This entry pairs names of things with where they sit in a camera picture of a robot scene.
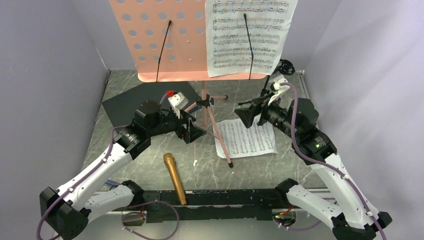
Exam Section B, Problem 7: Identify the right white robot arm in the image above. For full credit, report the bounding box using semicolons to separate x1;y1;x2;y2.
235;97;393;240

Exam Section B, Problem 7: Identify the pink music stand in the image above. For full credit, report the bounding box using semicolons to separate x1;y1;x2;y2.
108;0;299;169

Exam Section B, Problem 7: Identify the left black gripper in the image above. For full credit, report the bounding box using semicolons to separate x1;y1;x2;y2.
147;106;206;144

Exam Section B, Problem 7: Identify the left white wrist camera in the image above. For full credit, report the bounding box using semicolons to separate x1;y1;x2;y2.
166;90;189;119

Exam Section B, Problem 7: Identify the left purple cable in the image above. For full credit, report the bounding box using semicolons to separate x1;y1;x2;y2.
35;92;181;240

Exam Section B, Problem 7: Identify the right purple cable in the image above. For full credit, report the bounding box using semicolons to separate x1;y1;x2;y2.
271;82;388;240

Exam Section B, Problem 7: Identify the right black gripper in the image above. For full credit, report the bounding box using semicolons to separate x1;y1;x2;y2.
234;92;300;140

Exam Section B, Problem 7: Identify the black microphone stand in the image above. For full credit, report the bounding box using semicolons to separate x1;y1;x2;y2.
260;59;296;97

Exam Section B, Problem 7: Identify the purple cable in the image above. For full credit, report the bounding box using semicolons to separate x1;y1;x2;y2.
35;92;181;240
271;82;388;240

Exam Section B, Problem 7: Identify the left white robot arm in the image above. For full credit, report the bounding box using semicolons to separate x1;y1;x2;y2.
35;101;206;240

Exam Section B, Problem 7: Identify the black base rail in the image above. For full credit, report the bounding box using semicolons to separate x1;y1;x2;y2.
109;188;307;223

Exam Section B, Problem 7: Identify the gold microphone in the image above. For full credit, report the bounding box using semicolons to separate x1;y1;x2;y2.
163;153;187;206

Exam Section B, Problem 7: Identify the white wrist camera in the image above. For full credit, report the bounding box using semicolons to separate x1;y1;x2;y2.
166;90;189;119
267;76;291;106

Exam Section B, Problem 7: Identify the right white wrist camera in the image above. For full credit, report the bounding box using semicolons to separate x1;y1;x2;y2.
267;76;291;106

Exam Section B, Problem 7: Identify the black blue flat box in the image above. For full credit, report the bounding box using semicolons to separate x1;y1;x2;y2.
102;82;199;127

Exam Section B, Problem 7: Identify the sheet music page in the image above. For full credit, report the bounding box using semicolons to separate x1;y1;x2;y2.
204;0;298;78
215;115;278;159

